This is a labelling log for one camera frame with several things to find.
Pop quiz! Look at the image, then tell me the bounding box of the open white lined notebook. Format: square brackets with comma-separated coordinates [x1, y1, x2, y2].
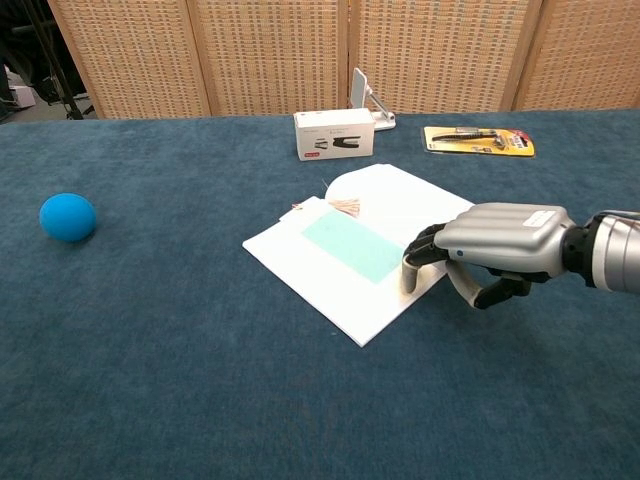
[242, 162, 476, 349]

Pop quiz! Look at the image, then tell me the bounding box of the blue foam ball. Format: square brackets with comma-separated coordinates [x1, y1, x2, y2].
[39, 192, 98, 244]

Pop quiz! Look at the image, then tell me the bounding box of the white cardboard product box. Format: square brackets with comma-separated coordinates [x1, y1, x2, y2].
[293, 108, 376, 162]

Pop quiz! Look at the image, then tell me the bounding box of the light blue white bookmark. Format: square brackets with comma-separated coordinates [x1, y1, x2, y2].
[291, 195, 406, 287]

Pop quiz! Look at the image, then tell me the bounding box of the yellow blister pack with knife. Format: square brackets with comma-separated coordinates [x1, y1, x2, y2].
[423, 125, 536, 159]

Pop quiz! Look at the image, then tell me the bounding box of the woven wooden folding screen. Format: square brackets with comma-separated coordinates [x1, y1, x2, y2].
[47, 0, 640, 120]

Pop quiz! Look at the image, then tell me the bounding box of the blue carpet table cover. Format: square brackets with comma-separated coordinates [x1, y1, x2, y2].
[0, 107, 640, 480]

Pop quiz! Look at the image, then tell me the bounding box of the black tripod stand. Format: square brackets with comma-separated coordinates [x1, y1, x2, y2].
[0, 0, 96, 121]

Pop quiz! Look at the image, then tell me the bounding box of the white folding phone stand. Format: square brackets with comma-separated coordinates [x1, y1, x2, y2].
[351, 67, 397, 132]

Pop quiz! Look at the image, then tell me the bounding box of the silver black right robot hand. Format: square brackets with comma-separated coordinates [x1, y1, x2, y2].
[401, 202, 576, 311]

